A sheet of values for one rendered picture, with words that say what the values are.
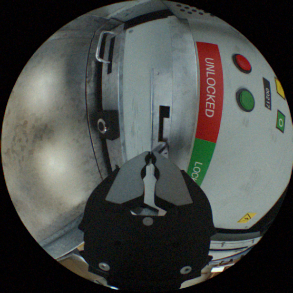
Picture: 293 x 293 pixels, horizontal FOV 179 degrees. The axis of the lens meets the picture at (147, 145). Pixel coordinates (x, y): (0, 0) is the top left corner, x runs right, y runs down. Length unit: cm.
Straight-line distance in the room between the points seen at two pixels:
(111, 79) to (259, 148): 30
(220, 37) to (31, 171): 42
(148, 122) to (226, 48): 20
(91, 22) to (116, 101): 24
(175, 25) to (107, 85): 18
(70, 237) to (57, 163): 26
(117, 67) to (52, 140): 20
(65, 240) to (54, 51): 51
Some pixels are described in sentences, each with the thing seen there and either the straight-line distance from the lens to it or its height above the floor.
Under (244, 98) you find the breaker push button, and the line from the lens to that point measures 16.
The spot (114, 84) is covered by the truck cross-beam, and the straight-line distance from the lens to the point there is 22.
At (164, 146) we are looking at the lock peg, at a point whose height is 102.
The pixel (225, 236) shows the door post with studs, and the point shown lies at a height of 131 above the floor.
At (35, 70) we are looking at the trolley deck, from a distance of 26.
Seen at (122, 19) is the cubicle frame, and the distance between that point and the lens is 33.
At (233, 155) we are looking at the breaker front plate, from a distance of 18.
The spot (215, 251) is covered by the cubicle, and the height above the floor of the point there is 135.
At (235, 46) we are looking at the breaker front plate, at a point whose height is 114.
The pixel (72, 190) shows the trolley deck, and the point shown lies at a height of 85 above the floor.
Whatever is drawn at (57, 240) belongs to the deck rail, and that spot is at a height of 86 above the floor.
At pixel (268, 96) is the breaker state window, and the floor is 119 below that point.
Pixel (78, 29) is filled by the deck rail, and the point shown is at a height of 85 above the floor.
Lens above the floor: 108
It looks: 28 degrees down
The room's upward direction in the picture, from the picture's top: 106 degrees clockwise
